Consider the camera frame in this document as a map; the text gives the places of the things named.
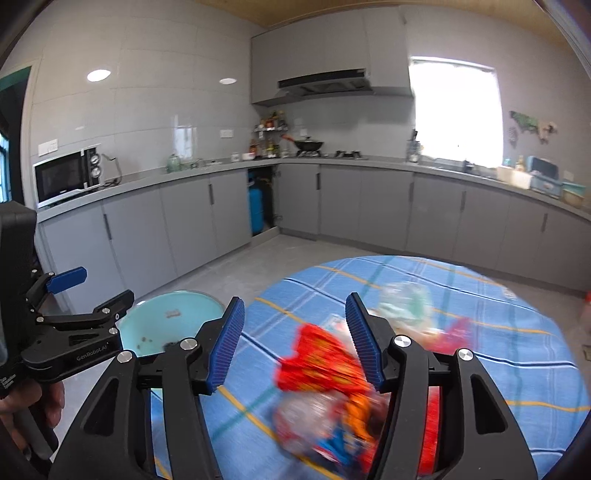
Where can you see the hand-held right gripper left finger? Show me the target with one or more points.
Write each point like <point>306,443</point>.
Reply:
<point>226,344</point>

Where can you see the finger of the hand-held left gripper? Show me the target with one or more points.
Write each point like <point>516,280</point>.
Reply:
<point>55,357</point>
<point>69,279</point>

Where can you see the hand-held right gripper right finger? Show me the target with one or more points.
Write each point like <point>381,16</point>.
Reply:
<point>364,344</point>

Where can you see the red snack wrapper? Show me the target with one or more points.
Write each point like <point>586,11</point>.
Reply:
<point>323,357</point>

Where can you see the colourful snack bag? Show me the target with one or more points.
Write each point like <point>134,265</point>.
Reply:
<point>341,424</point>

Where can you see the small red wrapper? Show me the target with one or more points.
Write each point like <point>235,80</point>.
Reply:
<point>455,337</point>

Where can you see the person's left hand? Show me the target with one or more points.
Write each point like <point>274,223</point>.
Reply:
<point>53,406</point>

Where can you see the clear green plastic wrapper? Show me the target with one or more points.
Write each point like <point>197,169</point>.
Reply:
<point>406,302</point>

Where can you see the black and white microwave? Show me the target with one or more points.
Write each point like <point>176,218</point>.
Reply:
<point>60,177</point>

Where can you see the blue plaid tablecloth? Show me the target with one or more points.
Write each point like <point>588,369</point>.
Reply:
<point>300,288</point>

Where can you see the red plastic wrapper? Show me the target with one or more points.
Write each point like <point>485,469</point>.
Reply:
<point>429,429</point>

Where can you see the blue tank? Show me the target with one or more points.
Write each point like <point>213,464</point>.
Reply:
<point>256,210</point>

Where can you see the grey base cabinets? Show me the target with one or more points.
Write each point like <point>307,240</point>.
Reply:
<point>360,203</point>

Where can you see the green teapot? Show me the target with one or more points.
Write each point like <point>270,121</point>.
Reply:
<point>174,164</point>

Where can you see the black gas stove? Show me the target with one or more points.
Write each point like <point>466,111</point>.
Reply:
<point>346,154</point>

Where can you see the utensil holder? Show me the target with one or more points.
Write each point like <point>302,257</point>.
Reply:
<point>413,150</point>

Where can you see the black wok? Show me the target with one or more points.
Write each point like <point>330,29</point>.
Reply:
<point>308,145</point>

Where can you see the spice rack with bottles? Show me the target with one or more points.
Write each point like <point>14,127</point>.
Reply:
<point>270,138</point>

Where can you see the white storage box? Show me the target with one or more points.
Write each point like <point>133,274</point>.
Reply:
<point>512,177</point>

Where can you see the teal storage container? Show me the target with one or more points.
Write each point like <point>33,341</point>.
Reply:
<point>554,187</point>

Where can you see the bright window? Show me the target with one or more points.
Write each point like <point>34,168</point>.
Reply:
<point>455,110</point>

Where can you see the blue bread box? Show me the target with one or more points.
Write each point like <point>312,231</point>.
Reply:
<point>544,167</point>

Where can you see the black range hood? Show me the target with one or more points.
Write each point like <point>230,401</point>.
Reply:
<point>323,85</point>

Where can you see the grey upper cabinet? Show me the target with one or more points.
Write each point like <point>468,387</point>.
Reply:
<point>323,41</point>

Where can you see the green door frame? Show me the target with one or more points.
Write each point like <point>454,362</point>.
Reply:
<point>14,78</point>

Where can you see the green wall decoration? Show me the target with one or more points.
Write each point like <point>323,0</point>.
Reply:
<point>526,120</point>

